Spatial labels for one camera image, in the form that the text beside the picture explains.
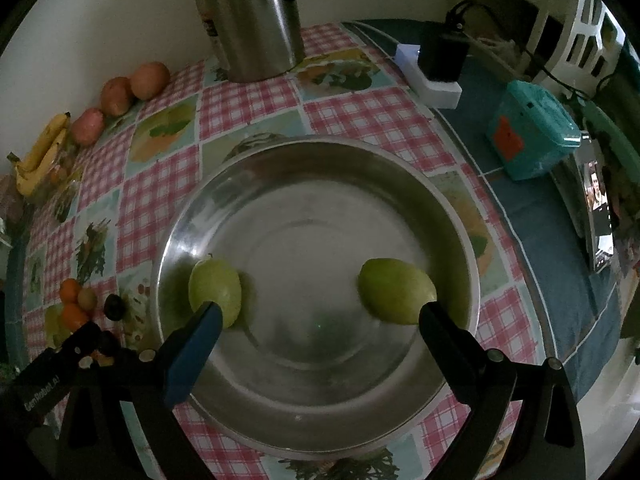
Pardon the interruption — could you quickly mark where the small green pear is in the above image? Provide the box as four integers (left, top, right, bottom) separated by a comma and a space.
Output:
188, 256, 242, 330

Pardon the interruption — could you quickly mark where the orange tangerine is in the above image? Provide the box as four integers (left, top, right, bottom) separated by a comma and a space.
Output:
58, 278, 81, 304
60, 304, 90, 333

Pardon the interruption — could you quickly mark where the large green pear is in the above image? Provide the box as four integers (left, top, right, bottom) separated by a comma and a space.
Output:
357, 258, 437, 325

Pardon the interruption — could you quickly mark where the upper dark plum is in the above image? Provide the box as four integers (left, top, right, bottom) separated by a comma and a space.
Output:
103, 294, 128, 322

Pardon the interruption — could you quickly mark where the upper brown kiwi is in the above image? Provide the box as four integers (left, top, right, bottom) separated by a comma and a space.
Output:
77, 287, 98, 312

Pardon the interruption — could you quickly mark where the large stainless steel plate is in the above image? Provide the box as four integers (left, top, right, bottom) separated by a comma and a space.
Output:
149, 136, 480, 460

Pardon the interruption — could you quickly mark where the checkered fruit print tablecloth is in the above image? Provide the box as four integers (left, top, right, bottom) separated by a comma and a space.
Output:
4, 19, 623, 480

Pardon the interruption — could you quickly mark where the clear glass fruit bowl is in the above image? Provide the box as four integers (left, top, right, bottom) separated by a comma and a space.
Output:
27, 142, 80, 206

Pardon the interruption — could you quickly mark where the lower yellow banana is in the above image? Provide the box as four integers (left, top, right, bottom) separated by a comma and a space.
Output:
15, 128, 68, 198

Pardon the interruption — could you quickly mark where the yellow banana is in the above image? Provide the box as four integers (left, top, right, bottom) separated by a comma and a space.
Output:
6, 112, 70, 174
15, 128, 68, 198

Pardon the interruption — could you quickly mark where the black smartphone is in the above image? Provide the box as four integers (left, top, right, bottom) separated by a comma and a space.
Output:
574, 139, 615, 273

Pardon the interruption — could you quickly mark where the upper yellow banana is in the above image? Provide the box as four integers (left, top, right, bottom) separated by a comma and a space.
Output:
6, 112, 70, 174

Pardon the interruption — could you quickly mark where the left red apple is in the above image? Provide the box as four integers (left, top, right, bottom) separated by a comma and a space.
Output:
70, 107, 105, 148

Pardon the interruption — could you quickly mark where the red apple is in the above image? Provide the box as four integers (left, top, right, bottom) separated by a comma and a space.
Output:
70, 107, 105, 148
130, 62, 170, 101
100, 76, 132, 117

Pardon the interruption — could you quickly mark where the teal plastic container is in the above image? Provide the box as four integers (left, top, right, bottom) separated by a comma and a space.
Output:
487, 80, 582, 181

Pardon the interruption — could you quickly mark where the middle red apple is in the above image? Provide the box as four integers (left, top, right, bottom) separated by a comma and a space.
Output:
100, 76, 132, 117

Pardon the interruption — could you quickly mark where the right red apple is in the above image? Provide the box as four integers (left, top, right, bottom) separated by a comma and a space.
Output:
130, 62, 170, 101

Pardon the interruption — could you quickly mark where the white power strip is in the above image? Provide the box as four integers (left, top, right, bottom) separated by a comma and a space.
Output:
394, 43, 463, 111

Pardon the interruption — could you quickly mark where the black power adapter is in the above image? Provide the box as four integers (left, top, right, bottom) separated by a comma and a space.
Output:
418, 22, 470, 82

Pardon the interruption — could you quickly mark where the stainless steel thermos kettle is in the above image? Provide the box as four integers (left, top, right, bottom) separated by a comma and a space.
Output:
195, 0, 305, 82

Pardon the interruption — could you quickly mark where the white lattice plastic basket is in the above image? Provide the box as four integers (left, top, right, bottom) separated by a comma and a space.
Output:
533, 0, 626, 96

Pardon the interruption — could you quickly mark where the black power cable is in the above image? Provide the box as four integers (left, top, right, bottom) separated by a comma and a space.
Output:
444, 0, 614, 106

